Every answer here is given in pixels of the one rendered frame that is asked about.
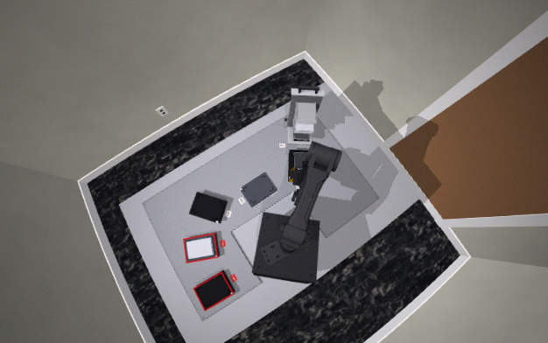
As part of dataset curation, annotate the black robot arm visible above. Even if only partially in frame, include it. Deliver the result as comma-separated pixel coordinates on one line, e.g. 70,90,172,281
261,141,342,266

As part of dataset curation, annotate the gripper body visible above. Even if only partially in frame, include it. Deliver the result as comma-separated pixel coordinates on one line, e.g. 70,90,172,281
290,170,301,186

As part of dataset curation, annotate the dark grey shelf rack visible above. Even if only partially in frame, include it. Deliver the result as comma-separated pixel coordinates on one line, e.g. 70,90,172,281
287,95,323,145

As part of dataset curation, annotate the white microplate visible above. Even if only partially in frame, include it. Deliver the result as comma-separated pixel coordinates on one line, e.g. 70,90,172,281
186,237,214,259

